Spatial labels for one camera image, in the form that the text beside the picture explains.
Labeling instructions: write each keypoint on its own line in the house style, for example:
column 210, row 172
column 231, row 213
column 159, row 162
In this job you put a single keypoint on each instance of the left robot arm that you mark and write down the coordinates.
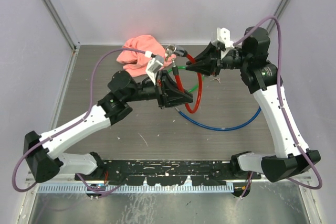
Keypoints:
column 46, row 152

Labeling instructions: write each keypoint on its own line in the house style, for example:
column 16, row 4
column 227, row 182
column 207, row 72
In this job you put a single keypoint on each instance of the slotted cable duct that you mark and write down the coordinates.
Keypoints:
column 74, row 188

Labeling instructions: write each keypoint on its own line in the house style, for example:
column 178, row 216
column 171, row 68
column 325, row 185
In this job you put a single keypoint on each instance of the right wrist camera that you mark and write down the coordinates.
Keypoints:
column 221, row 41

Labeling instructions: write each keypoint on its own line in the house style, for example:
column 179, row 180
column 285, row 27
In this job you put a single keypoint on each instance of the blue cable lock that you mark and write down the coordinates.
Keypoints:
column 219, row 129

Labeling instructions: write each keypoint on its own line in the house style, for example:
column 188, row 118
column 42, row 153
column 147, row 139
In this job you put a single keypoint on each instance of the pink cloth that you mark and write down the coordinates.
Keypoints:
column 135, row 62

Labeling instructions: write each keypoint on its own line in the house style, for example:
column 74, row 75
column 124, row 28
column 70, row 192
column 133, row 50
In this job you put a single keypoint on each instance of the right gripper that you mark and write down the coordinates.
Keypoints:
column 208, row 61

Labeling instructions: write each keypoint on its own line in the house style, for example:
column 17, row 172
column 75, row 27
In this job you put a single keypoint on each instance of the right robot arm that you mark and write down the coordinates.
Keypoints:
column 292, row 154

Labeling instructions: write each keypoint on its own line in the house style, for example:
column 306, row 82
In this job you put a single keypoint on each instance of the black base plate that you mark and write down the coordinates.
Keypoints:
column 166, row 173

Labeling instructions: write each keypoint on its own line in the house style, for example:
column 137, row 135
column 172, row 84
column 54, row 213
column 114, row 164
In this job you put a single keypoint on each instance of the red cable lock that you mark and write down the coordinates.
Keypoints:
column 181, row 52

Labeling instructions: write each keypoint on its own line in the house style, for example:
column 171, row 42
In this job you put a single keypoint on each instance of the green cable lock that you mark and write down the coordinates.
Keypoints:
column 195, row 87

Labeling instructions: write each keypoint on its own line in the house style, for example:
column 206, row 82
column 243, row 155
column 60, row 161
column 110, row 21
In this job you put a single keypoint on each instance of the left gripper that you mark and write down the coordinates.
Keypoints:
column 168, row 92

